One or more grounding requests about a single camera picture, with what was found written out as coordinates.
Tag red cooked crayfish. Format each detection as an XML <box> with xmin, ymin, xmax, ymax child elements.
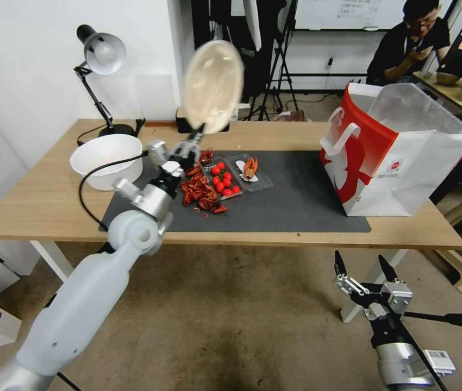
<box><xmin>240</xmin><ymin>156</ymin><xmax>261</xmax><ymax>180</ymax></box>

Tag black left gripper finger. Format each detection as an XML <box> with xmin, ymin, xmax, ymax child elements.
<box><xmin>173</xmin><ymin>128</ymin><xmax>203</xmax><ymax>155</ymax></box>
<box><xmin>188</xmin><ymin>131</ymin><xmax>205</xmax><ymax>168</ymax></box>

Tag wooden table white legs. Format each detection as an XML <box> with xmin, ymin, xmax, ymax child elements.
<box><xmin>0</xmin><ymin>118</ymin><xmax>462</xmax><ymax>323</ymax></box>

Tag clear plastic tomato tray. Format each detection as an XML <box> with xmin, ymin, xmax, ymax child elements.
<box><xmin>199</xmin><ymin>156</ymin><xmax>246</xmax><ymax>203</ymax></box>

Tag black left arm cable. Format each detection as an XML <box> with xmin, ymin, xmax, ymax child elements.
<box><xmin>77</xmin><ymin>150</ymin><xmax>148</xmax><ymax>233</ymax></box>

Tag black tripod stand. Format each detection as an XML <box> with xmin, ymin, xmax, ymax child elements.
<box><xmin>240</xmin><ymin>0</ymin><xmax>302</xmax><ymax>121</ymax></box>

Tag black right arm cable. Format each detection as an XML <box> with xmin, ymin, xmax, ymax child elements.
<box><xmin>402</xmin><ymin>310</ymin><xmax>462</xmax><ymax>391</ymax></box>

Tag dried red chili pile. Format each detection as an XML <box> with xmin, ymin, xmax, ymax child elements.
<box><xmin>179</xmin><ymin>147</ymin><xmax>229</xmax><ymax>217</ymax></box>

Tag beige bowl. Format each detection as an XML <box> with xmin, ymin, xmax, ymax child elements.
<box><xmin>435</xmin><ymin>72</ymin><xmax>460</xmax><ymax>87</ymax></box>

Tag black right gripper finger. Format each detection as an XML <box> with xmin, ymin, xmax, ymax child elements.
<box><xmin>333</xmin><ymin>250</ymin><xmax>370</xmax><ymax>297</ymax></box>
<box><xmin>378</xmin><ymin>255</ymin><xmax>404</xmax><ymax>291</ymax></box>

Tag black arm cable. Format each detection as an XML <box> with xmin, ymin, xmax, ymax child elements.
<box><xmin>402</xmin><ymin>310</ymin><xmax>462</xmax><ymax>391</ymax></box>
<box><xmin>77</xmin><ymin>150</ymin><xmax>148</xmax><ymax>233</ymax></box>

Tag person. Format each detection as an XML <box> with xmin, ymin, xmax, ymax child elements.
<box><xmin>366</xmin><ymin>0</ymin><xmax>452</xmax><ymax>87</ymax></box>

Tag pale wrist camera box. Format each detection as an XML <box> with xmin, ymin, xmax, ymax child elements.
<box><xmin>145</xmin><ymin>140</ymin><xmax>171</xmax><ymax>166</ymax></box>
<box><xmin>380</xmin><ymin>281</ymin><xmax>414</xmax><ymax>315</ymax></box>

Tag red bag on floor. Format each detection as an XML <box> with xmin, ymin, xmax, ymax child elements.
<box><xmin>274</xmin><ymin>110</ymin><xmax>313</xmax><ymax>123</ymax></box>

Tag white disposable takeout bowl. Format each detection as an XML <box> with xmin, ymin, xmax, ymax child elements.
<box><xmin>70</xmin><ymin>133</ymin><xmax>145</xmax><ymax>191</ymax></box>

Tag dark grey table mat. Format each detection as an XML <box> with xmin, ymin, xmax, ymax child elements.
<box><xmin>98</xmin><ymin>150</ymin><xmax>373</xmax><ymax>234</ymax></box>

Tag clear plastic crayfish tray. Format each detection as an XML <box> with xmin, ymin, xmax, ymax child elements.
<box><xmin>230</xmin><ymin>153</ymin><xmax>275</xmax><ymax>193</ymax></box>

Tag black silver desk lamp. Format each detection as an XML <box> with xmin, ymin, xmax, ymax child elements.
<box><xmin>72</xmin><ymin>24</ymin><xmax>146</xmax><ymax>142</ymax></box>

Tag red white delivery bag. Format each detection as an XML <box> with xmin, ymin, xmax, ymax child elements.
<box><xmin>319</xmin><ymin>81</ymin><xmax>462</xmax><ymax>218</ymax></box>

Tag black rectangular box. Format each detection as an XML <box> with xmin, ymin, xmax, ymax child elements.
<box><xmin>175</xmin><ymin>107</ymin><xmax>232</xmax><ymax>134</ymax></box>

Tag white wall whiteboard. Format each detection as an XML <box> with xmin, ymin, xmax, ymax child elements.
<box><xmin>294</xmin><ymin>0</ymin><xmax>408</xmax><ymax>31</ymax></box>

